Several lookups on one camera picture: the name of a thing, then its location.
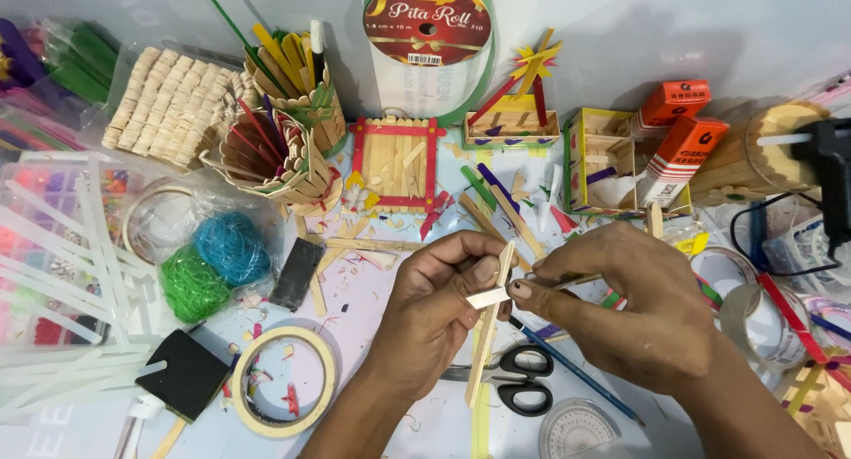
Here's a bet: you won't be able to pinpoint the black rectangular block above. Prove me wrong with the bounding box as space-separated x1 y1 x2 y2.
269 237 327 313

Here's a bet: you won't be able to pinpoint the bags of coloured sticks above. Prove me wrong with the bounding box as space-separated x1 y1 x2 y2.
0 16 122 155

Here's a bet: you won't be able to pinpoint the small orange carton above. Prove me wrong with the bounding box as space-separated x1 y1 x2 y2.
630 80 712 142

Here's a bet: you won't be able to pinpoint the red popsicle stick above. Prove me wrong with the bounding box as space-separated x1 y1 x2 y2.
757 271 851 395

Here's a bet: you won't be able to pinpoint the purple popsicle stick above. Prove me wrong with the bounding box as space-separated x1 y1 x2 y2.
476 162 521 215

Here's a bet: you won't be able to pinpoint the black handled scissors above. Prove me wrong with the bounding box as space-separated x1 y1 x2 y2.
439 344 554 418

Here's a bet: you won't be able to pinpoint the cream masking tape roll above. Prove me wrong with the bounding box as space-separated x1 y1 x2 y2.
230 325 340 439

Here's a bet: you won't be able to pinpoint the clear box of coloured beads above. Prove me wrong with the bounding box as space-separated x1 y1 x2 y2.
0 152 148 348

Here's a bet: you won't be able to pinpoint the pale yellow popsicle stick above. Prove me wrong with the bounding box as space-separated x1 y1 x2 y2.
470 381 492 459

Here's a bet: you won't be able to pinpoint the round plain stick container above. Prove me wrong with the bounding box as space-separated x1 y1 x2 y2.
687 102 833 206

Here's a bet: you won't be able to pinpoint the black cable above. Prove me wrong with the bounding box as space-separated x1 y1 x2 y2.
729 192 844 278

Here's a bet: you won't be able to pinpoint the white tape roll in plastic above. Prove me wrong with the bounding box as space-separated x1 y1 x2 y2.
121 182 199 266

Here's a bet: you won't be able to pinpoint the tilted popsicle stick holder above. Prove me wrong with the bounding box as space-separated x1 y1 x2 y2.
198 105 344 218

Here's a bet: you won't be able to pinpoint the stick house with yellow star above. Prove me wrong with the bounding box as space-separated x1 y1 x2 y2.
461 28 564 151

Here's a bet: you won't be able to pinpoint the yellow green stick box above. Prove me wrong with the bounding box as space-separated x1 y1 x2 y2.
562 107 692 219

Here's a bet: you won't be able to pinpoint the silver cutter knife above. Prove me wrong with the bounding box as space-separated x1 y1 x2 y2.
465 273 605 311

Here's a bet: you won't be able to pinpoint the white paper tape roll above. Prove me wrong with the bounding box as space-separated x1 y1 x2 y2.
690 245 760 314

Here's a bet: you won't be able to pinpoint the green popsicle stick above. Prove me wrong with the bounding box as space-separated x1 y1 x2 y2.
459 164 498 212

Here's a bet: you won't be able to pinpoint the black foam brush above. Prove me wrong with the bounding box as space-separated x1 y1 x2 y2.
112 329 231 459

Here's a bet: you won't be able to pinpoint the person's right hand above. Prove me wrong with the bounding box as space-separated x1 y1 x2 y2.
508 221 723 397

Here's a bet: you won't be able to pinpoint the bag of wooden clip halves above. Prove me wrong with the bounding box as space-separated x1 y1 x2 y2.
101 45 259 175

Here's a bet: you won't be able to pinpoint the long orange white carton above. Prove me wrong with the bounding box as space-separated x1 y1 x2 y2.
634 116 731 210

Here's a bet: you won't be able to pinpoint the black glue gun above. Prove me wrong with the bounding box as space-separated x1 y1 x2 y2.
757 117 851 260

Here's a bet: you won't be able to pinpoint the clear tape roll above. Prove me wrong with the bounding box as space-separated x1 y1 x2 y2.
720 282 813 372

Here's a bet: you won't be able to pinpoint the red popsicle stick frame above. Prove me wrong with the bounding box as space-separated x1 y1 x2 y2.
348 115 448 215

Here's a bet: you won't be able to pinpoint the tall popsicle stick holder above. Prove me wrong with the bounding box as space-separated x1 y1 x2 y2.
242 20 348 159

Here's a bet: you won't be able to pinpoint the pile of clear glue sticks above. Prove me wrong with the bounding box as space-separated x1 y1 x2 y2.
0 172 168 423

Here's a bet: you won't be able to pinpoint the thin green rod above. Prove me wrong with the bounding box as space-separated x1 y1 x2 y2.
195 0 288 95

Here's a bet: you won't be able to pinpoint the coloured stick craft piece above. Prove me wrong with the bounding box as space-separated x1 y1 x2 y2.
774 349 851 459

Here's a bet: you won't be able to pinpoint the clear plastic protractor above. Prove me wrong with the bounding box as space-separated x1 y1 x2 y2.
538 397 623 459

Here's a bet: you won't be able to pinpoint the blue yarn bundle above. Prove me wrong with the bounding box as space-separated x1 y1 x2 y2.
192 211 273 287

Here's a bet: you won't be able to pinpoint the green yarn bundle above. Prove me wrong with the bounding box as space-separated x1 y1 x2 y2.
159 245 234 325

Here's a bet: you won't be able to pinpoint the blue pencil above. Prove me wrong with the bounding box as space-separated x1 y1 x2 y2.
508 314 647 428

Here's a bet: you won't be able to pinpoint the plain wooden popsicle stick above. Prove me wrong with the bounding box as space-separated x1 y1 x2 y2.
464 239 517 408

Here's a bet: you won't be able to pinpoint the green ribbon roll red label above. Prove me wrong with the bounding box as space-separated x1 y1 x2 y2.
359 0 497 129

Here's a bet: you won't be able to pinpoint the person's left hand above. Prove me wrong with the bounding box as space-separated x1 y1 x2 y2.
381 229 517 407

